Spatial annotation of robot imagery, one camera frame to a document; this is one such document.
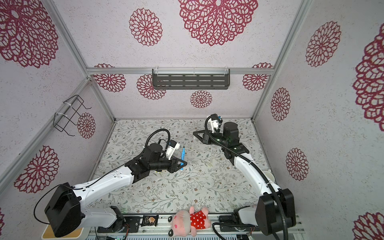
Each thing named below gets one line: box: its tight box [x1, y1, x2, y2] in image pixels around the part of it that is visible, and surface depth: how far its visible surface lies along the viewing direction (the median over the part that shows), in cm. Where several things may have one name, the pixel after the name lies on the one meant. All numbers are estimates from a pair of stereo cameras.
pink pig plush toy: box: [168, 206, 212, 238], surface depth 70 cm
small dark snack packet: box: [141, 215, 159, 227], surface depth 76 cm
